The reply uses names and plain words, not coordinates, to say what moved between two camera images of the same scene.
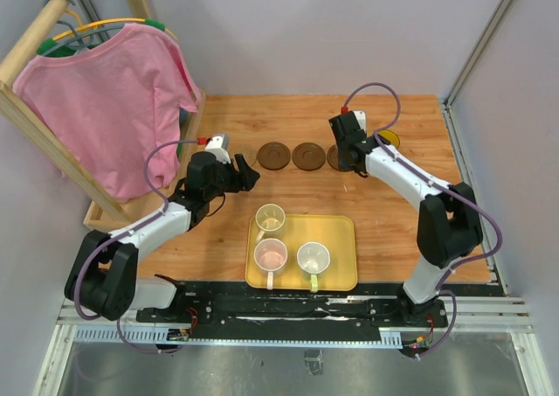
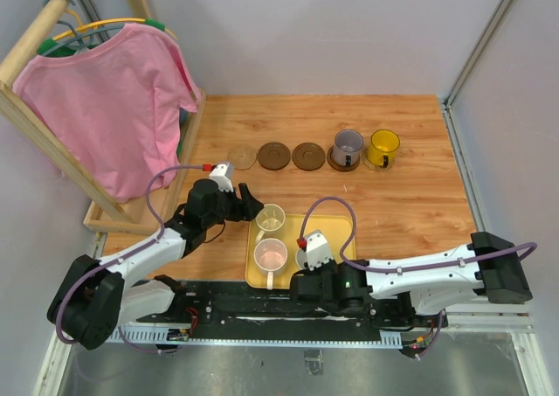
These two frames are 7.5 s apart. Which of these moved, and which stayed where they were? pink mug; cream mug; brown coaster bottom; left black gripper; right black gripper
Moved: left black gripper; right black gripper
Stayed: brown coaster bottom; pink mug; cream mug
